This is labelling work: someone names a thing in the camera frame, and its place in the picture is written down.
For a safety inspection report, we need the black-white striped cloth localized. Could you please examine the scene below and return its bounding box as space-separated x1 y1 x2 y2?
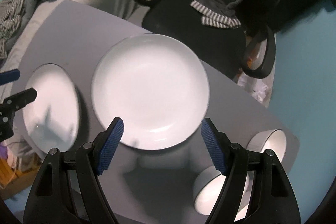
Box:
1 0 38 59

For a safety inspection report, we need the white ribbed bowl far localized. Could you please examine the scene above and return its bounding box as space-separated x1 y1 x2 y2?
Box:
247 129 287 161

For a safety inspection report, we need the white plastic bag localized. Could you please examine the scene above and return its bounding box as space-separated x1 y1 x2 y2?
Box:
237 65 276 108

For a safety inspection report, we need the small white black-rimmed plate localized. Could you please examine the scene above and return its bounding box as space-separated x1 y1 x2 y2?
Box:
23 63 81 153

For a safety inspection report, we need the white ribbed bowl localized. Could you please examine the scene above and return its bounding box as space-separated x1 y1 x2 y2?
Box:
247 129 287 161
193 165 253 221

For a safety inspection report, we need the white ribbed bowl near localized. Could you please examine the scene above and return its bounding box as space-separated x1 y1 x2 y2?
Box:
193 165 253 221

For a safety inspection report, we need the orange wooden furniture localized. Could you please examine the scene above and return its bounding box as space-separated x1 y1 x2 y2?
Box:
1 154 41 200

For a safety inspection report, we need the black office chair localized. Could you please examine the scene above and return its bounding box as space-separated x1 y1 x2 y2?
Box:
134 0 280 79

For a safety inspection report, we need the large white black-rimmed plate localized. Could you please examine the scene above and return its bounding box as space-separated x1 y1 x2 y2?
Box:
91 34 210 151

